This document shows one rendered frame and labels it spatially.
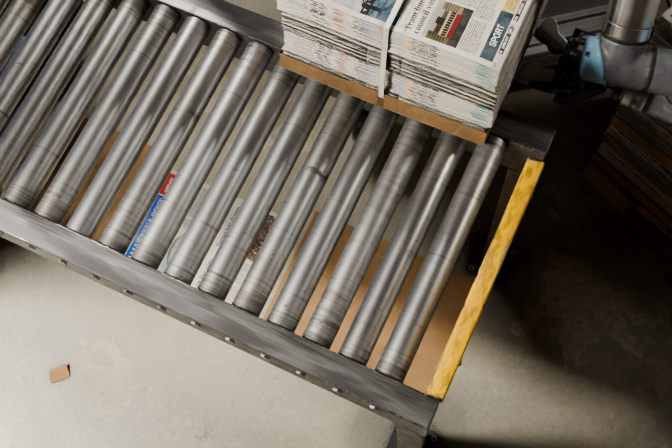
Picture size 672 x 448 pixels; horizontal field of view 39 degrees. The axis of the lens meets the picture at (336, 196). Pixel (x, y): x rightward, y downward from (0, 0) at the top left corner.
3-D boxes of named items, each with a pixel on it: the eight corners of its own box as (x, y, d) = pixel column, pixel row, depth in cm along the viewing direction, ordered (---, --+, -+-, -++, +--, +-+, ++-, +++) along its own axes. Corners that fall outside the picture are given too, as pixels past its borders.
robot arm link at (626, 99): (649, 87, 167) (635, 122, 163) (624, 77, 168) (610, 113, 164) (662, 62, 160) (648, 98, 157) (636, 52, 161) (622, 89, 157)
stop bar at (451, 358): (546, 166, 158) (547, 162, 156) (444, 405, 146) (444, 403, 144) (527, 159, 159) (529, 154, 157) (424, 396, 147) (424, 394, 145)
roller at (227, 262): (337, 79, 172) (343, 71, 167) (218, 309, 159) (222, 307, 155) (313, 66, 172) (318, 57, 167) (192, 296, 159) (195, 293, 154)
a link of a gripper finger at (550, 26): (539, -2, 167) (576, 31, 163) (533, 18, 172) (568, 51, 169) (526, 6, 166) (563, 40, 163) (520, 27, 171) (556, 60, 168)
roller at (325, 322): (434, 118, 168) (445, 111, 164) (321, 357, 156) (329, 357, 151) (410, 104, 168) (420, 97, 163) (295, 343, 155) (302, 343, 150)
